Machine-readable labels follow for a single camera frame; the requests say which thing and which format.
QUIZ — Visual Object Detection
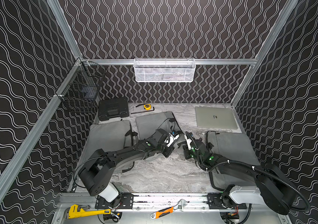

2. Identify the grey zippered laptop bag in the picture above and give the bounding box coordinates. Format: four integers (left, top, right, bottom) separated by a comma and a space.
206, 131, 260, 191

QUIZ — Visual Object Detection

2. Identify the silver laptop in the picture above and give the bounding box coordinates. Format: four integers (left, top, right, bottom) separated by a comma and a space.
195, 107, 237, 129

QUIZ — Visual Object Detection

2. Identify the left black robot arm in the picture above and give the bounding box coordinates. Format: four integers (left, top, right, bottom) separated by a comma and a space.
77, 129, 180, 203

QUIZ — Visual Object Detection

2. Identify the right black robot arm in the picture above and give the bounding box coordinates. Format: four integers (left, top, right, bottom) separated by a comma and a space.
179, 139, 311, 215

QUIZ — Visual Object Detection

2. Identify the black hex key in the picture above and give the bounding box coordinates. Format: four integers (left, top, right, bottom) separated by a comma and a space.
131, 108, 155, 115

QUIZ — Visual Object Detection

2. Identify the yellow tape measure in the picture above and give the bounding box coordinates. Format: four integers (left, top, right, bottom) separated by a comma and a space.
136, 104, 152, 111

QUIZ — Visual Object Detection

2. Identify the orange adjustable wrench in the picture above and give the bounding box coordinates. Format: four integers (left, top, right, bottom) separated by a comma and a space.
151, 199, 188, 219

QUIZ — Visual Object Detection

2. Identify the black plastic tool case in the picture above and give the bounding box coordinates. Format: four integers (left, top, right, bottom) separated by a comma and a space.
98, 97, 130, 121

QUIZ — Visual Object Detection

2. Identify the yellow pipe wrench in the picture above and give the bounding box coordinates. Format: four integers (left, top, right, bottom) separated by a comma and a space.
65, 204, 120, 219

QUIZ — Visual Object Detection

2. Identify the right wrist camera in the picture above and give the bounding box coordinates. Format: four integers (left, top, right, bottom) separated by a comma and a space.
185, 133, 195, 150

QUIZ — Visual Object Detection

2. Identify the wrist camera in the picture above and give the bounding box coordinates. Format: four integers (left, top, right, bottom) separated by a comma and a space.
185, 133, 195, 150
165, 133, 180, 147

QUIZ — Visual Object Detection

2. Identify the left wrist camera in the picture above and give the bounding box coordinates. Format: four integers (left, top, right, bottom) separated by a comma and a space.
165, 133, 180, 147

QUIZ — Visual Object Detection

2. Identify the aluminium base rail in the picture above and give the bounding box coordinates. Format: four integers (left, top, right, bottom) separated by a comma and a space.
95, 192, 283, 211

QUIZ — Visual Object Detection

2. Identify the white wire mesh basket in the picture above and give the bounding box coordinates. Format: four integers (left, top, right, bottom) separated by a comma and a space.
133, 58, 196, 83

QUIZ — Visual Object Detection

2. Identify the black wire basket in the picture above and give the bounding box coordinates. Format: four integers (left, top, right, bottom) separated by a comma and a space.
59, 59, 108, 113

